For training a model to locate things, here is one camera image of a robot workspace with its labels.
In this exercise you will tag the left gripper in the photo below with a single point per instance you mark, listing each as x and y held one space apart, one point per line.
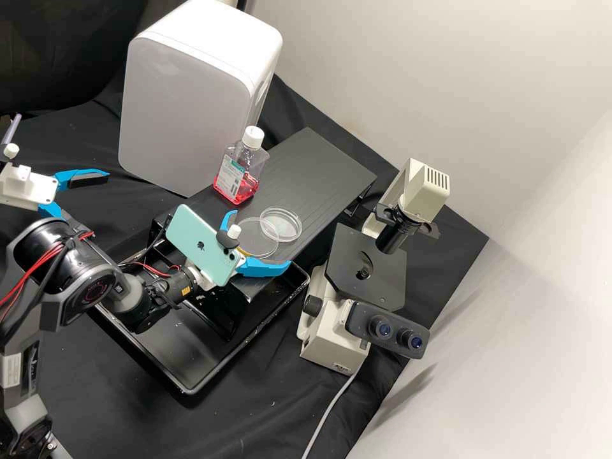
33 190

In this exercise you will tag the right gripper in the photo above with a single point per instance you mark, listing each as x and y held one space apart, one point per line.
202 279

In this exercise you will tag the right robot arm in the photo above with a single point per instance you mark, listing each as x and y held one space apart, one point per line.
81 279

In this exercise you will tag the petri dish lid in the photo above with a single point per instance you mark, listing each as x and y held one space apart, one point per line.
256 237

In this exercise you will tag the petri dish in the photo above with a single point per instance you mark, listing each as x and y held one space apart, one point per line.
282 224

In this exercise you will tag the red liquid bottle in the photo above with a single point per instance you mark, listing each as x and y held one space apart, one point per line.
237 179

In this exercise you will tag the black platform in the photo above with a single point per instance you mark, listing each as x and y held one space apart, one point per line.
315 181

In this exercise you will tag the cream microscope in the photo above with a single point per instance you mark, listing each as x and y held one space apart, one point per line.
344 311

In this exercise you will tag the black tray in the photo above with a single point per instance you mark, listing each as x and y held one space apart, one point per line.
191 354

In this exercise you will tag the white box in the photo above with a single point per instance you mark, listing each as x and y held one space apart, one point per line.
191 95

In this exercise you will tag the right wrist camera phone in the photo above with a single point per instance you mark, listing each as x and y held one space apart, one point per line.
198 244

